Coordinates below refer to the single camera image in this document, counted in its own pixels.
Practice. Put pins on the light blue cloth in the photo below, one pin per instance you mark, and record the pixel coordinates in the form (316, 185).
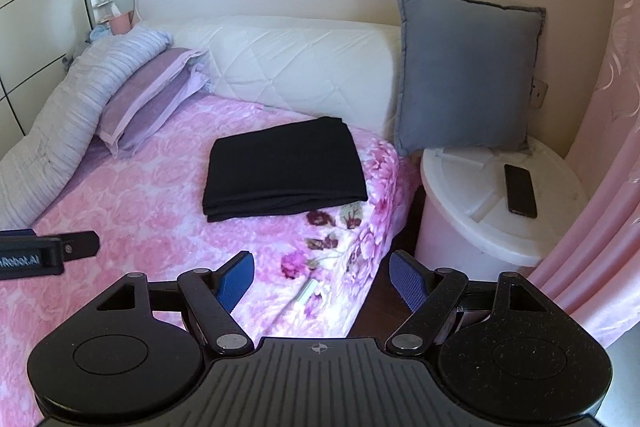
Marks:
(97, 34)

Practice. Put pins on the white striped comforter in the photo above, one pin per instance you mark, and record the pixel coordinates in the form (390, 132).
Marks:
(65, 107)

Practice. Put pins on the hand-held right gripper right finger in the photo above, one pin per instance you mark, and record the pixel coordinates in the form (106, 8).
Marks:
(407, 279)

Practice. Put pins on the grey pillow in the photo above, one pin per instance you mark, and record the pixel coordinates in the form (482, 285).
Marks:
(465, 72)

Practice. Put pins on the pink curtain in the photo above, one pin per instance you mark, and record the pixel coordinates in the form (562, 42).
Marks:
(610, 157)

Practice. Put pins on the purple pillow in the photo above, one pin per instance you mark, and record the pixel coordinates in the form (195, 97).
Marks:
(150, 97)

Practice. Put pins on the white wardrobe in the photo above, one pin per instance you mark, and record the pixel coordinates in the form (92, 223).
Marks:
(35, 32)

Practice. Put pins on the wall socket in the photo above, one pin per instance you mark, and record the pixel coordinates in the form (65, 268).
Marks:
(539, 94)

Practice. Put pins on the pink cup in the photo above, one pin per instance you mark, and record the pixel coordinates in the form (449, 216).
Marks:
(121, 24)

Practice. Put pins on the white round bin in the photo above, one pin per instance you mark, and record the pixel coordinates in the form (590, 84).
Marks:
(460, 207)

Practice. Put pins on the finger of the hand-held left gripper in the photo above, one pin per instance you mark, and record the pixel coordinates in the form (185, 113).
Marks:
(82, 244)

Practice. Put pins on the black garment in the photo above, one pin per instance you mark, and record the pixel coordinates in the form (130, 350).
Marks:
(285, 167)

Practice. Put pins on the small white holder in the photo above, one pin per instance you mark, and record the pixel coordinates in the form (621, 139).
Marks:
(102, 2)

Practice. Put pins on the black smartphone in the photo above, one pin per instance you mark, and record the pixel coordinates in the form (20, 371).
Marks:
(520, 192)

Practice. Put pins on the white quilted headboard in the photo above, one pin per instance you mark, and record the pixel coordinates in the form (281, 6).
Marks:
(290, 67)

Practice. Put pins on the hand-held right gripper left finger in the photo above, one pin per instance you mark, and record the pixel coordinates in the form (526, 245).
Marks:
(237, 279)

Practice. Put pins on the pink floral blanket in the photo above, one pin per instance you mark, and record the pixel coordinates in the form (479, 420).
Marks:
(150, 217)

